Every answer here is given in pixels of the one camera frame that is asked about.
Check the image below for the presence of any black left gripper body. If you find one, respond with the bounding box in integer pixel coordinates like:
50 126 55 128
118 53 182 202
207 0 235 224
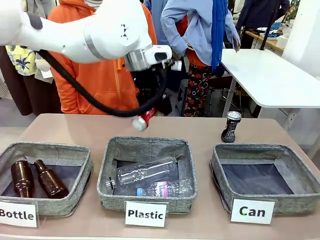
130 66 168 101

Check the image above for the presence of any crushed red can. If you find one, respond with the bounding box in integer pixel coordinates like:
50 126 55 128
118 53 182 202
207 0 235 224
131 107 158 132

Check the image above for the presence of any large clear plastic bottle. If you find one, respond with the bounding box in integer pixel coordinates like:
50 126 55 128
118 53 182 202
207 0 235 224
108 156 179 189

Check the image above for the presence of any small pink-label plastic bottle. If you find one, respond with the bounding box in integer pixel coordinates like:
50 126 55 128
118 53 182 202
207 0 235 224
135 178 195 199

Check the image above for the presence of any brown glass bottle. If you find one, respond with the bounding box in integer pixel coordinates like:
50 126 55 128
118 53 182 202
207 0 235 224
33 159 70 199
10 160 36 199

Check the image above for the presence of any grey basket with Plastic sign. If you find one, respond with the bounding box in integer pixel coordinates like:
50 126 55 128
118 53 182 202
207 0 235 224
96 135 199 215

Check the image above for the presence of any black drink can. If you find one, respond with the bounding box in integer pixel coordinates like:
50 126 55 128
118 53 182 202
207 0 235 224
220 110 242 144

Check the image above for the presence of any grey basket with Bottle sign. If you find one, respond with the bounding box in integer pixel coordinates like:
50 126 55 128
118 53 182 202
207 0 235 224
0 141 95 218

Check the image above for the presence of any white Can label sign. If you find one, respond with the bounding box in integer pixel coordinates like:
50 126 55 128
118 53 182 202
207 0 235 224
229 196 276 225

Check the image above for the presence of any grey basket with Can sign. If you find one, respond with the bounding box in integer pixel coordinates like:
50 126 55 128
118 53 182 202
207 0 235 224
209 142 320 215

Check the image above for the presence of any grey step stool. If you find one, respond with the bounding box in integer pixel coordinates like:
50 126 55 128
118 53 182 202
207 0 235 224
174 79 189 117

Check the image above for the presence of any person in orange hoodie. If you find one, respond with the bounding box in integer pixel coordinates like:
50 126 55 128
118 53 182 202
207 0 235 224
47 0 159 116

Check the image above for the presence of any person in blue shirt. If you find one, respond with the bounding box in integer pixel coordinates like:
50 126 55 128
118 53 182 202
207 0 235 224
159 0 242 118

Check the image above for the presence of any white side table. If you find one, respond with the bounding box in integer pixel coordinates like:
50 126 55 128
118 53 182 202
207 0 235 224
219 48 320 118

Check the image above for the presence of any white Plastic label sign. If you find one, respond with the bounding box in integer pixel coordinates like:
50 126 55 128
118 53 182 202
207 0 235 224
124 200 168 229

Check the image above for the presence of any wooden background desk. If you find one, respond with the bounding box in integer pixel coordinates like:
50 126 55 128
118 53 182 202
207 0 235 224
245 23 286 54

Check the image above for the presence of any yellow floral shirt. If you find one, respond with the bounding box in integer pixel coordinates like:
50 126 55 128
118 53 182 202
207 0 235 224
4 44 38 77

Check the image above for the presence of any grey jacket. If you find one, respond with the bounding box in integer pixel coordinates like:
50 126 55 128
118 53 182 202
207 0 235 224
23 0 60 20

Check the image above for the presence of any person in navy jacket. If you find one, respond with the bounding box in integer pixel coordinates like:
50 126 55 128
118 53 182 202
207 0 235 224
235 0 291 31

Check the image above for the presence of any white Bottle label sign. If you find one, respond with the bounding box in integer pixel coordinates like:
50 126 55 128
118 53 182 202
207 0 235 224
0 199 40 229

